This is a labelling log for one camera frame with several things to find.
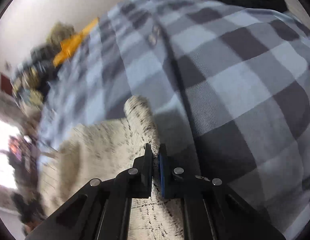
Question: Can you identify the beige box fan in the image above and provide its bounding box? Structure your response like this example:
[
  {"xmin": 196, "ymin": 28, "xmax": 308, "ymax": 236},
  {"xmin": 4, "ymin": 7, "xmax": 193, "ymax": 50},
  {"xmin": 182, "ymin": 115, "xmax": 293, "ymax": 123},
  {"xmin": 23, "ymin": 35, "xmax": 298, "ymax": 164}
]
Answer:
[{"xmin": 46, "ymin": 22, "xmax": 75, "ymax": 47}]

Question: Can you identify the pile of bedding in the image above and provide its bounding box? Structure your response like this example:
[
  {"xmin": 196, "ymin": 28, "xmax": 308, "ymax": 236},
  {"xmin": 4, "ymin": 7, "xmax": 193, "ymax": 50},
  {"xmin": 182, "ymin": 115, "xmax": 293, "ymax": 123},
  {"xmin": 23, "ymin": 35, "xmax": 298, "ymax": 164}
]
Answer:
[{"xmin": 10, "ymin": 42, "xmax": 58, "ymax": 116}]

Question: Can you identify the cream plaid shirt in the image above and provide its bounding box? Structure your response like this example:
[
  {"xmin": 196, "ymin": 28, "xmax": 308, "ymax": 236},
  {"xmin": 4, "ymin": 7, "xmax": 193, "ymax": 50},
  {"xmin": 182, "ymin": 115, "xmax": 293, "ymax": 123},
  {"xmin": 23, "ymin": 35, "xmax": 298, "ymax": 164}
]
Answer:
[{"xmin": 38, "ymin": 96, "xmax": 184, "ymax": 239}]

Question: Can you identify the yellow bag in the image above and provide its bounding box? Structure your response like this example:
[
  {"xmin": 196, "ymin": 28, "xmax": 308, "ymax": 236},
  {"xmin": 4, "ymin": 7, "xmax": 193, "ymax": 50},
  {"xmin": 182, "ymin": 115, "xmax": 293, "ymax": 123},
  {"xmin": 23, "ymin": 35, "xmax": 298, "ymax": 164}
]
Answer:
[{"xmin": 52, "ymin": 17, "xmax": 99, "ymax": 68}]

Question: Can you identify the blue checkered bed sheet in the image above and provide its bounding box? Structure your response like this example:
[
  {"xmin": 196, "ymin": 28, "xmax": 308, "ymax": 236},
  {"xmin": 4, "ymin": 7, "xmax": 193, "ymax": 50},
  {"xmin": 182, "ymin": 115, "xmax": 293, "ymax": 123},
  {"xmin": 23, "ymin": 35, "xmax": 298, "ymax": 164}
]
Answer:
[{"xmin": 38, "ymin": 0, "xmax": 310, "ymax": 239}]

